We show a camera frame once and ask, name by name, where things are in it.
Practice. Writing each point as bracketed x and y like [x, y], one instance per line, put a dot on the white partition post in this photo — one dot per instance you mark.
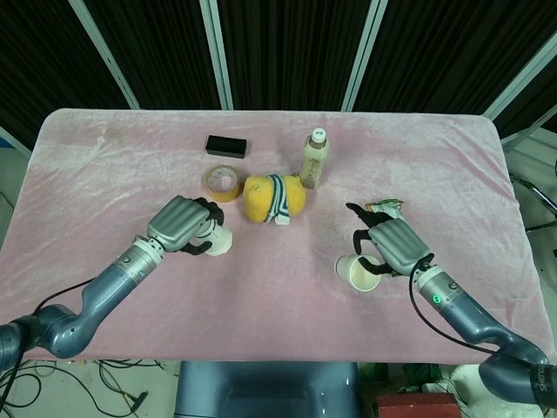
[363, 56]
[518, 61]
[522, 135]
[219, 56]
[104, 54]
[13, 139]

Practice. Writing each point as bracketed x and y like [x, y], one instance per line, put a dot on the yellow plush toy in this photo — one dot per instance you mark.
[257, 198]

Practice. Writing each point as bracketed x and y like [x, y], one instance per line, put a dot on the white foam piece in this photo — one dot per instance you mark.
[463, 392]

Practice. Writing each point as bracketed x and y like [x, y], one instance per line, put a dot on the blue white striped sock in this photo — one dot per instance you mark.
[278, 200]

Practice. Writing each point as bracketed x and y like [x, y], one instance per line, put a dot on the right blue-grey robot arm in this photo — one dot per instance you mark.
[470, 318]

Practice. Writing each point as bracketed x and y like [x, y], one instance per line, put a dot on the right five-finger robot hand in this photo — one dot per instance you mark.
[400, 244]

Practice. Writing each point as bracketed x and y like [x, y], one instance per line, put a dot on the blue-grey robot torso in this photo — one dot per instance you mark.
[270, 392]

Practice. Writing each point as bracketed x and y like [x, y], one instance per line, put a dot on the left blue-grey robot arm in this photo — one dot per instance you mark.
[109, 283]

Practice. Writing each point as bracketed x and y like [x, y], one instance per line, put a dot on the white paper cup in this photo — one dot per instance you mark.
[219, 239]
[354, 276]

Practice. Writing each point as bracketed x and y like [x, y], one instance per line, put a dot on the yellow packing tape roll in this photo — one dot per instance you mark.
[224, 195]

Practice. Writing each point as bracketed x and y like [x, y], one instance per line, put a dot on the black partition panel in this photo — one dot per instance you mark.
[35, 65]
[161, 52]
[291, 52]
[439, 52]

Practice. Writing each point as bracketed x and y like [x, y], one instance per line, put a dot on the red box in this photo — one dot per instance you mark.
[413, 406]

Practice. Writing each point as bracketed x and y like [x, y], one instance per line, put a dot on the black rectangular box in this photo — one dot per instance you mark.
[226, 146]

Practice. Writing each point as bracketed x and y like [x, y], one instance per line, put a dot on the pink velvet tablecloth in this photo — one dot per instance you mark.
[278, 305]

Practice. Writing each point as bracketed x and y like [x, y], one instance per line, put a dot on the beige milk tea bottle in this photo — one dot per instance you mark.
[314, 161]

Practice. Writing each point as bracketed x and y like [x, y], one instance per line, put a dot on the metal chair frame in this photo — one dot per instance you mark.
[533, 188]

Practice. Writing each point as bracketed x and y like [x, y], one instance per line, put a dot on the green snack bag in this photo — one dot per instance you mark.
[389, 205]

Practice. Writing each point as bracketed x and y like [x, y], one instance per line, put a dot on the left five-finger robot hand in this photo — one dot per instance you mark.
[174, 222]

